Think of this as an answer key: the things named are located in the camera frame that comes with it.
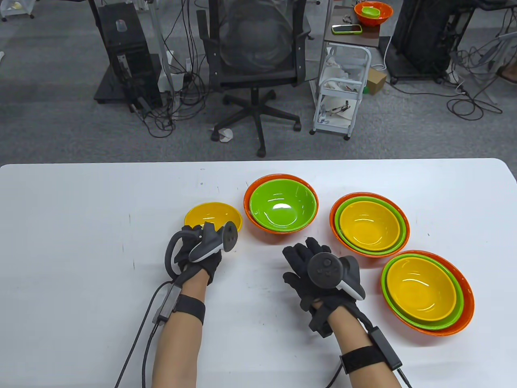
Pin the white power strip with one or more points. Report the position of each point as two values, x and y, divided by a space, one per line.
452 76

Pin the cardboard box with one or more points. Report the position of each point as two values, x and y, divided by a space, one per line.
375 81

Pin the grey metal stand leg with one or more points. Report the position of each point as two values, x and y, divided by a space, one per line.
159 44

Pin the medium green bowl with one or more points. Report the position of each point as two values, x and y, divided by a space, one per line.
282 204
428 325
343 241

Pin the crumpled white paper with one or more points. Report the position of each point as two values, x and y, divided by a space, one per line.
224 135

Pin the black mesh office chair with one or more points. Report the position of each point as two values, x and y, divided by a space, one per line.
256 79

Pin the clear plastic cup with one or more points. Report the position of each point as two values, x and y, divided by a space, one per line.
121 26

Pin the phone in green case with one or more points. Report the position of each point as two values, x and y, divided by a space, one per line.
346 29

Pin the person's left hand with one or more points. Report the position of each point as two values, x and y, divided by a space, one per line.
210 267

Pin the large orange bowl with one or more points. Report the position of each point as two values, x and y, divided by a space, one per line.
252 219
337 241
385 14
469 307

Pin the small green bowl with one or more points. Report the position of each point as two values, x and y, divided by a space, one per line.
370 12

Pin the small yellow bowl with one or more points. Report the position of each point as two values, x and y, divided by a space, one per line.
369 226
212 214
422 289

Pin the person's left forearm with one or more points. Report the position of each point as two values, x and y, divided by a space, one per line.
177 347

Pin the person's right forearm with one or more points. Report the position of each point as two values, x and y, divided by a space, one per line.
351 335

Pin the beige paper sheet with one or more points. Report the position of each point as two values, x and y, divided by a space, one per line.
347 115

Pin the white crumpled bag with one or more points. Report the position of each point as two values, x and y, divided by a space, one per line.
337 70

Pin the black armband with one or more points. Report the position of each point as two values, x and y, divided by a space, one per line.
363 357
190 308

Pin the black wheeled cabinet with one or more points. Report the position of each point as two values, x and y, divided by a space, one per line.
428 36

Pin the white rolling cart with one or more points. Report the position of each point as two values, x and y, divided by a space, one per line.
332 129

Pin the black hand controller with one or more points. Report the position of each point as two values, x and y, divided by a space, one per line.
230 236
325 270

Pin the person's right hand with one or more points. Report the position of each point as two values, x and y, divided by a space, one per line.
299 262

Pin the black equipment tower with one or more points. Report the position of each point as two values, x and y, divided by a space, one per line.
121 44

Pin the brown side table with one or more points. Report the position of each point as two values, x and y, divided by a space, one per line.
355 38

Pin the white wheeled rack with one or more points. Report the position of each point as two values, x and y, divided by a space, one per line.
16 10

